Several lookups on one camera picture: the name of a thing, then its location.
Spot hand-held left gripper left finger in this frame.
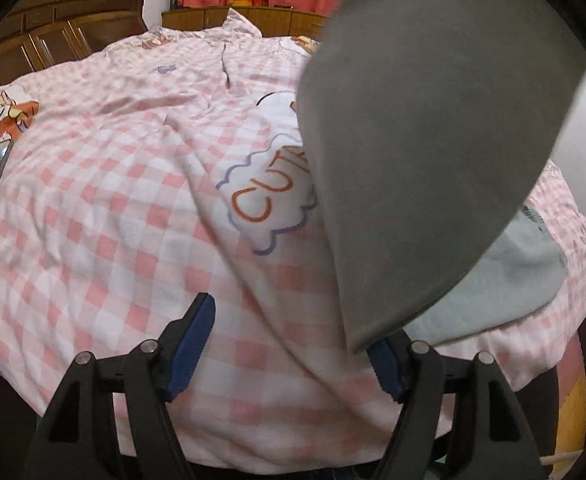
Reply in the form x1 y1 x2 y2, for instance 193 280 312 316
28 292 217 480

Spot gray pants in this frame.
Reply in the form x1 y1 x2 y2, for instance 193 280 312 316
295 0 586 359

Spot wooden headboard with drawers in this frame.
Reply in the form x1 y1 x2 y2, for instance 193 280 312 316
160 5 332 42

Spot pink checked printed blanket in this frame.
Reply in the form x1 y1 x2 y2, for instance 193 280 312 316
0 7 586 462

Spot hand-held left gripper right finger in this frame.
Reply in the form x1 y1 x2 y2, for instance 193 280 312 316
367 329 544 480

